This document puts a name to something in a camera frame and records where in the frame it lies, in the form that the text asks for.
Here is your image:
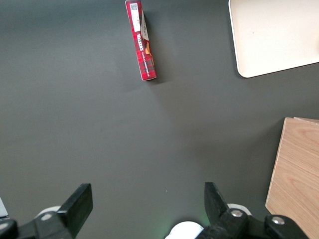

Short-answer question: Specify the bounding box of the cream rectangular tray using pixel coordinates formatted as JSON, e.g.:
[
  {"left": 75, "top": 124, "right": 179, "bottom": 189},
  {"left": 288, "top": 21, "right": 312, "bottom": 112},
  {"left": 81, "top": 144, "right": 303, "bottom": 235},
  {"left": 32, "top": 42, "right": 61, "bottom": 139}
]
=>
[{"left": 228, "top": 0, "right": 319, "bottom": 79}]

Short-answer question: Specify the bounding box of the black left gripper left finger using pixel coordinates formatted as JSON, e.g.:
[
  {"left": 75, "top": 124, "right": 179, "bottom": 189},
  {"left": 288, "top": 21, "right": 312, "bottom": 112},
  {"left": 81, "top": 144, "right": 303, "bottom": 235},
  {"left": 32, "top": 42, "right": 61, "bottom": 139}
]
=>
[{"left": 33, "top": 183, "right": 94, "bottom": 239}]

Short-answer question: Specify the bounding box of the light wooden board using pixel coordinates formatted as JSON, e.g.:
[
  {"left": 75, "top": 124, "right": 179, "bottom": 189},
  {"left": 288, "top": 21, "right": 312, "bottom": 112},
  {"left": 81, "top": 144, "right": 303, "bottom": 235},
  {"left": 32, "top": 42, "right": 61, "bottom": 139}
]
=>
[{"left": 265, "top": 117, "right": 319, "bottom": 239}]

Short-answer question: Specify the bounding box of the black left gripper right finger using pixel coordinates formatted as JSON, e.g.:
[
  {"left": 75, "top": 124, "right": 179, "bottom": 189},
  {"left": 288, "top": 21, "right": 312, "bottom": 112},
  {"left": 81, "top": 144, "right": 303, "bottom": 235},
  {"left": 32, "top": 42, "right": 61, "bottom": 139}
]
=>
[{"left": 196, "top": 182, "right": 310, "bottom": 239}]

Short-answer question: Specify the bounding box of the red tartan cookie box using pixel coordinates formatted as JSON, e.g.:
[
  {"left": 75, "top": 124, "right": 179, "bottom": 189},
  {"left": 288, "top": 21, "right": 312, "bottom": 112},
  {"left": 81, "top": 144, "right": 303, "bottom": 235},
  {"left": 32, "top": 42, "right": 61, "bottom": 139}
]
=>
[{"left": 125, "top": 0, "right": 157, "bottom": 82}]

